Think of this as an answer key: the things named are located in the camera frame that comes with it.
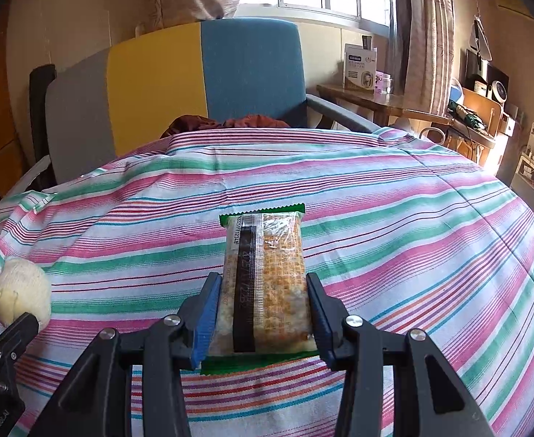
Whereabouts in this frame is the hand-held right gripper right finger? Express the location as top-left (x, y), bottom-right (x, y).
top-left (306, 272), bottom-right (495, 437)

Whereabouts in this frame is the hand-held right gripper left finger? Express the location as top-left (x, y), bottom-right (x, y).
top-left (29, 272), bottom-right (224, 437)

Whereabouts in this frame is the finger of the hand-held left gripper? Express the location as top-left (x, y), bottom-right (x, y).
top-left (0, 313), bottom-right (40, 374)

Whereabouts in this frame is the beige sock ball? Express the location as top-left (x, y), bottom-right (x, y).
top-left (0, 257), bottom-right (53, 331)

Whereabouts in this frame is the green-edged cracker packet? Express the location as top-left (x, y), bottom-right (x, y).
top-left (201, 205), bottom-right (319, 374)

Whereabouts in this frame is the striped tablecloth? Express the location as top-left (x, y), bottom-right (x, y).
top-left (0, 126), bottom-right (534, 437)

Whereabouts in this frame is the maroon cloth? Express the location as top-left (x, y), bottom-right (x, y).
top-left (160, 114), bottom-right (292, 139)

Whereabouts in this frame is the black rolled mat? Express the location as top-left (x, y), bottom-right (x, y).
top-left (29, 64), bottom-right (57, 178)

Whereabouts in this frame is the wooden side table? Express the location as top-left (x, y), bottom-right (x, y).
top-left (316, 83), bottom-right (454, 128)

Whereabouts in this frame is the green umbrella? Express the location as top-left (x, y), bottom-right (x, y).
top-left (447, 100), bottom-right (488, 130)

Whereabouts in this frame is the white appliance carton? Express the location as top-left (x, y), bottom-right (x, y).
top-left (343, 43), bottom-right (378, 92)

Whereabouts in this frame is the grey yellow blue armchair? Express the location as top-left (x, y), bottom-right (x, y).
top-left (19, 17), bottom-right (381, 192)

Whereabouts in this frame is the wooden desk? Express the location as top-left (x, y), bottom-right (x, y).
top-left (458, 86), bottom-right (504, 165)

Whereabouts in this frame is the white round fan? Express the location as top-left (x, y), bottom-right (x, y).
top-left (488, 79), bottom-right (509, 103)

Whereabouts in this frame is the black monitor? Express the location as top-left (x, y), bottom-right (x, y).
top-left (465, 50), bottom-right (510, 96)

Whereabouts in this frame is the grey hanging bag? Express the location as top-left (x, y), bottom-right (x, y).
top-left (470, 18), bottom-right (493, 62)

